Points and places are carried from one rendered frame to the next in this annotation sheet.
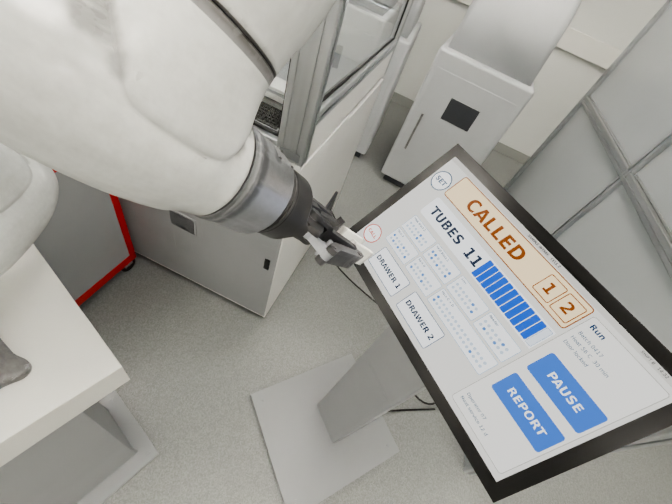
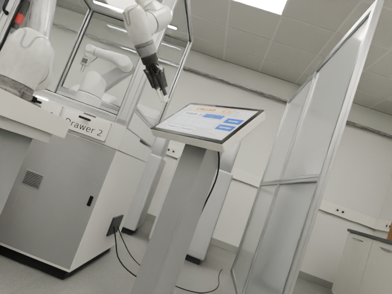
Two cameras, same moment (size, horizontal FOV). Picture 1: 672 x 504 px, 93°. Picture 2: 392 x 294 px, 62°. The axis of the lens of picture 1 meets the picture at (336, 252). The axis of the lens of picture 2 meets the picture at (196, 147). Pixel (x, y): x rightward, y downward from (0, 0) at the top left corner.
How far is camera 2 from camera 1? 1.42 m
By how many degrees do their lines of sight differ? 54
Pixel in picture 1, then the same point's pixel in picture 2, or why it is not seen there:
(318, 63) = (139, 86)
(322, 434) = not seen: outside the picture
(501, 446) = (220, 135)
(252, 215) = (150, 47)
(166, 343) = not seen: outside the picture
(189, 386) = not seen: outside the picture
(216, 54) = (154, 20)
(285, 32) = (160, 24)
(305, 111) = (132, 102)
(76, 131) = (142, 17)
